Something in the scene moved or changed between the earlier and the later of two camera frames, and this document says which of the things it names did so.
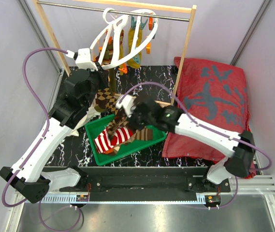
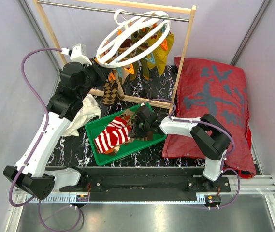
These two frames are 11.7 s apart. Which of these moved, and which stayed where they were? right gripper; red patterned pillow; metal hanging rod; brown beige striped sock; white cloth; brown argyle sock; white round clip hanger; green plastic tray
Moved: right gripper; brown argyle sock; white round clip hanger
Stayed: white cloth; red patterned pillow; metal hanging rod; brown beige striped sock; green plastic tray
